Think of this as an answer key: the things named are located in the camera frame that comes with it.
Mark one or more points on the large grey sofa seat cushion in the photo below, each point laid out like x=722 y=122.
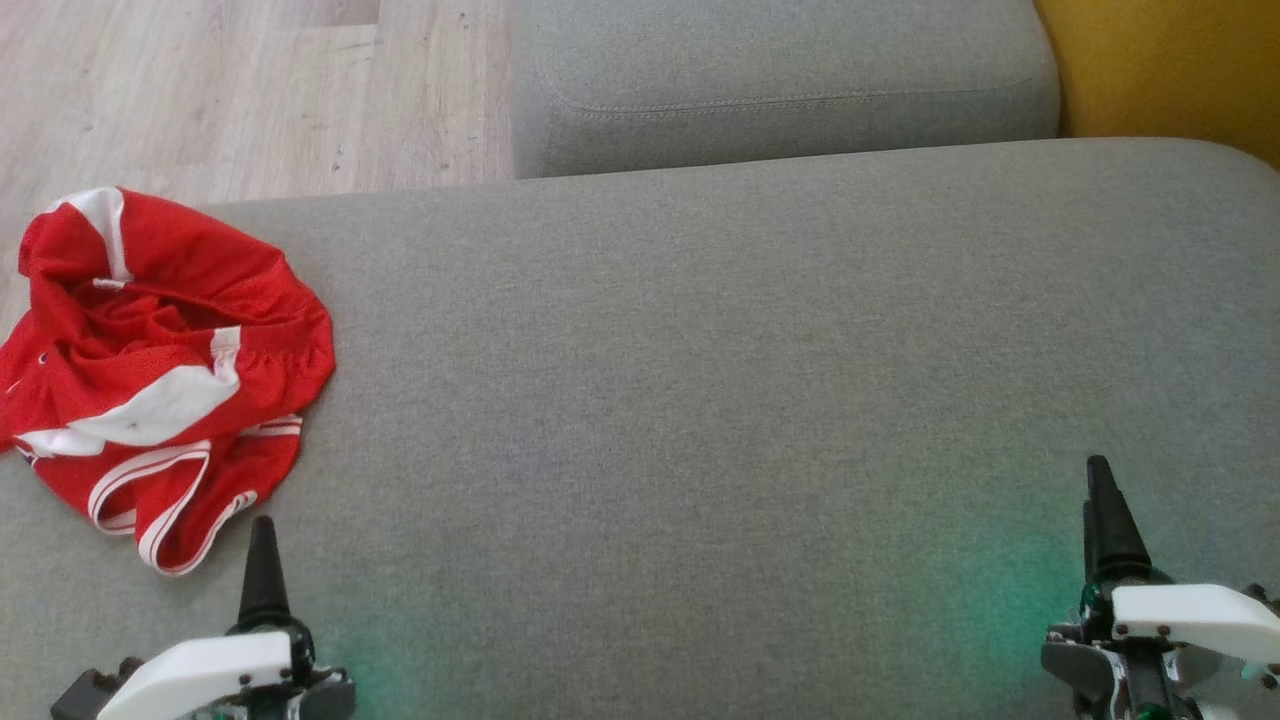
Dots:
x=750 y=420

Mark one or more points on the yellow upholstered panel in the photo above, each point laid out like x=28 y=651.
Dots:
x=1170 y=60

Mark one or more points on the small grey sofa cushion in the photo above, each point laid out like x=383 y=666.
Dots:
x=780 y=70

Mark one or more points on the red white basketball jersey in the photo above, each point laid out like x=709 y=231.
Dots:
x=185 y=500

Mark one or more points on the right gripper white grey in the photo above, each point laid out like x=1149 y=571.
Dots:
x=1190 y=620

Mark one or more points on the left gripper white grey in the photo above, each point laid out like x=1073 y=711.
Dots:
x=200 y=675

